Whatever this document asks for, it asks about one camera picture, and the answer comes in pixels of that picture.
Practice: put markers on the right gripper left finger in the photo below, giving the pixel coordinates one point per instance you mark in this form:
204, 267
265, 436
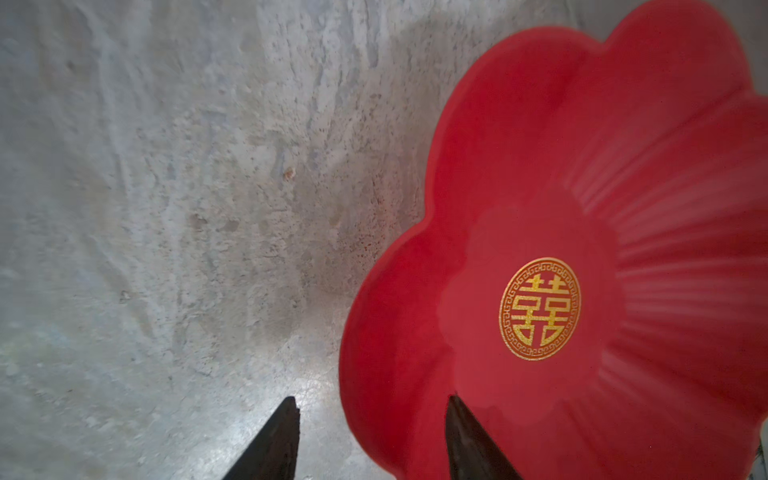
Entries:
273, 452

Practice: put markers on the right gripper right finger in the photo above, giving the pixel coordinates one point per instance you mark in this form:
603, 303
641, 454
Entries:
472, 454

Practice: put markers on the red flower-shaped plate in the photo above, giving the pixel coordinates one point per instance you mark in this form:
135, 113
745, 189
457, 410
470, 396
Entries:
590, 275

